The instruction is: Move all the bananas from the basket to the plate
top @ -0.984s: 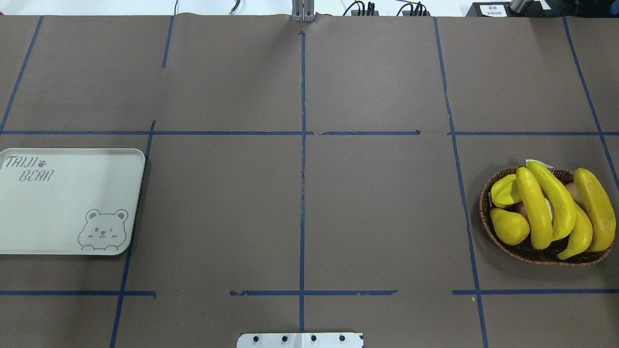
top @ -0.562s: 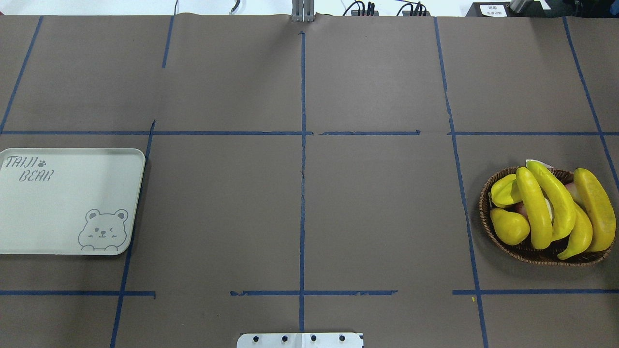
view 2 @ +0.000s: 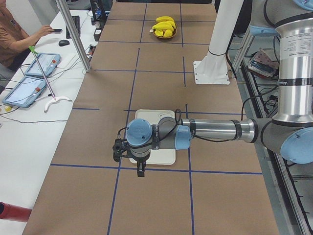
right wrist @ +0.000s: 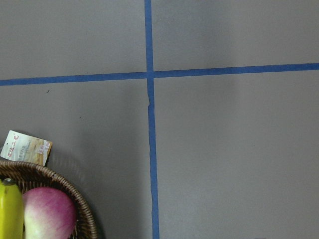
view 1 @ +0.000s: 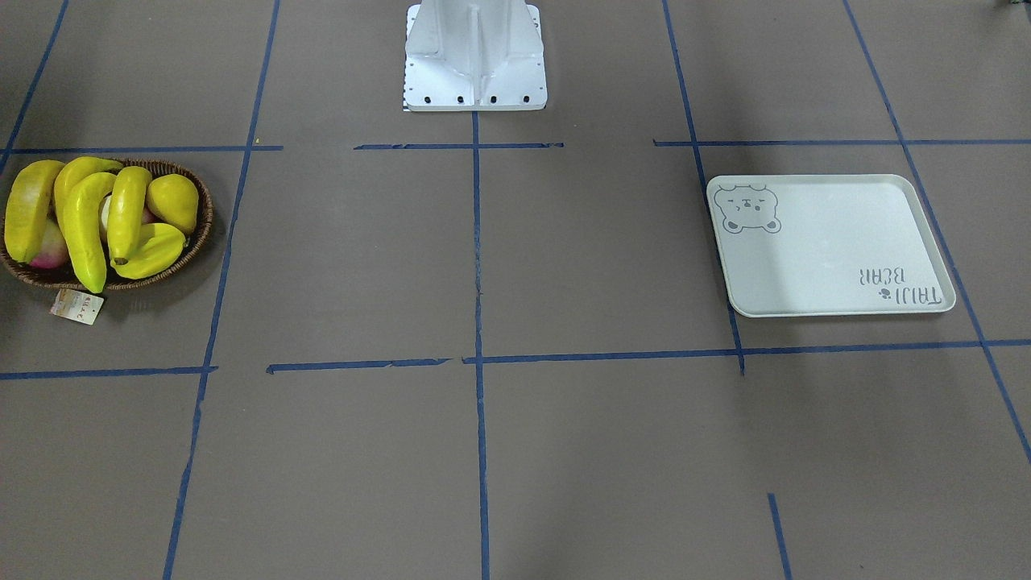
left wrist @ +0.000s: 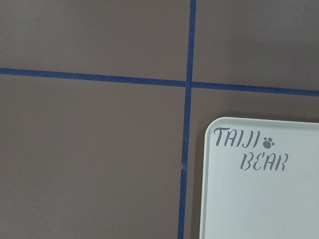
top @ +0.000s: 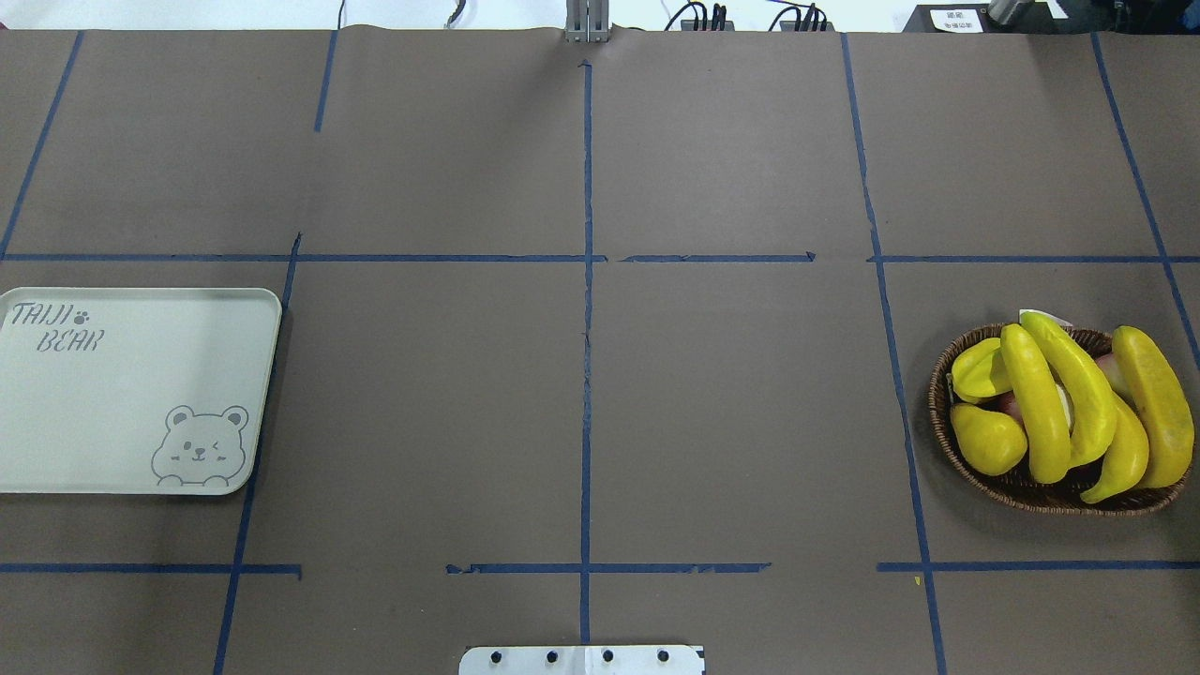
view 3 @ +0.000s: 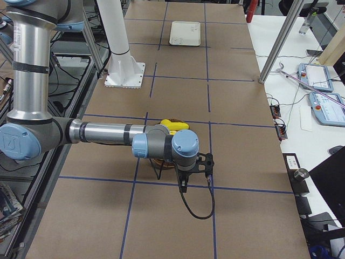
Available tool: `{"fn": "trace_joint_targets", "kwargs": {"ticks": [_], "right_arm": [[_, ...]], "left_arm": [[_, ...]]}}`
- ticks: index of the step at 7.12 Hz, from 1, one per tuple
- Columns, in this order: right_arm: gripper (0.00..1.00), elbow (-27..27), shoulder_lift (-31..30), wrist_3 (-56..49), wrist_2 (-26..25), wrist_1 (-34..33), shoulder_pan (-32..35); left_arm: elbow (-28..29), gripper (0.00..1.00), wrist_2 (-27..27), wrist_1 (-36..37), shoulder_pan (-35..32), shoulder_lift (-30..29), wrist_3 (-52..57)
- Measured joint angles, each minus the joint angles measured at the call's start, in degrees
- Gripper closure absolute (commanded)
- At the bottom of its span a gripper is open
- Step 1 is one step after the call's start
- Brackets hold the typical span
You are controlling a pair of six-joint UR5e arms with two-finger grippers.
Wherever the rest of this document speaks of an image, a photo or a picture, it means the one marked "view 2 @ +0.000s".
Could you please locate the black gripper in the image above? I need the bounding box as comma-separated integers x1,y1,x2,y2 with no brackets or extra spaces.
130,146,150,177

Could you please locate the yellow banana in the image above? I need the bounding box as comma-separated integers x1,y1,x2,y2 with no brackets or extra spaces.
152,21,176,32
156,16,175,23
154,22,174,32

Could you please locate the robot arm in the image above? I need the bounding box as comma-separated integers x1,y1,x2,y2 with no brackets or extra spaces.
113,0,313,177

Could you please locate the cream bear plate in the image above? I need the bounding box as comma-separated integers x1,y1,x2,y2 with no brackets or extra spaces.
129,109,177,165

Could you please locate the brown wicker basket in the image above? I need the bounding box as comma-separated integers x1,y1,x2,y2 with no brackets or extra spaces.
152,21,177,39

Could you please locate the yellow pear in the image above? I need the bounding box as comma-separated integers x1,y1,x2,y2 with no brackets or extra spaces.
153,30,164,38

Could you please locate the yellow mango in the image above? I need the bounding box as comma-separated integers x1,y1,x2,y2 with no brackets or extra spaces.
163,29,173,38

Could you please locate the lower teach pendant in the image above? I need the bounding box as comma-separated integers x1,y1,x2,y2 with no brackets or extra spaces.
2,76,46,108

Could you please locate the teach pendant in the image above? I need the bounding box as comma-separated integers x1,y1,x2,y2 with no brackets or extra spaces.
24,53,61,78
2,76,46,108

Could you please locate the red cylinder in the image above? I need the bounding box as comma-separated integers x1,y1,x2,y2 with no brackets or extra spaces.
0,202,32,222

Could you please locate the upper teach pendant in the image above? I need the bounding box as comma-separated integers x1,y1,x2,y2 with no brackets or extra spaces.
24,53,61,78

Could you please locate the black computer mouse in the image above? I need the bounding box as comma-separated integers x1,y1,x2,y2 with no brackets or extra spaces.
58,40,70,47

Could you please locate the black smartphone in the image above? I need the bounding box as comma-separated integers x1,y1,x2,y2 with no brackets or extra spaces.
51,29,63,34

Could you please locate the stack of magazines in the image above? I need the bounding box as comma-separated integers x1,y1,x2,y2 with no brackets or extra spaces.
247,48,279,77

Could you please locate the black keyboard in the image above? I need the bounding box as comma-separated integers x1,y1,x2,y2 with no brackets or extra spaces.
65,15,81,40

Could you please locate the pink grabber stick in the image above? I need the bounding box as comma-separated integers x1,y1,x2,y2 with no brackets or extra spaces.
28,46,72,113

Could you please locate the seated person brown shirt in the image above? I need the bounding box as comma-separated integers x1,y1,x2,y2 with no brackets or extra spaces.
0,0,54,71

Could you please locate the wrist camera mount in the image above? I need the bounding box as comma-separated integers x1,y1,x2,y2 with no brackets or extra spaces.
112,139,132,163

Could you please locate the white camera stand post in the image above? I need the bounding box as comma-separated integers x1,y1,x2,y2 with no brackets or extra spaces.
193,0,244,85

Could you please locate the aluminium frame post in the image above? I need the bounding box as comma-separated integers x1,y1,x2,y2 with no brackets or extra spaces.
56,0,91,72

